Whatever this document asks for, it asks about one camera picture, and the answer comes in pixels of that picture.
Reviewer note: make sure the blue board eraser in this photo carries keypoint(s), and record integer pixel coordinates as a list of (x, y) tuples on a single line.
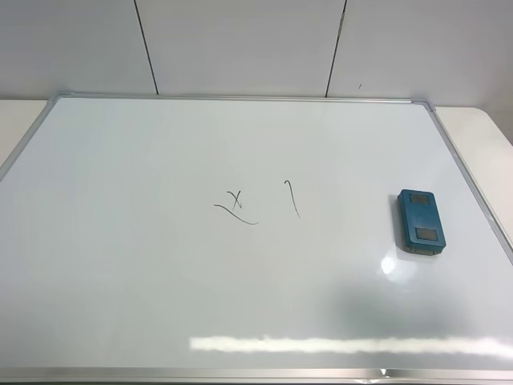
[(421, 224)]

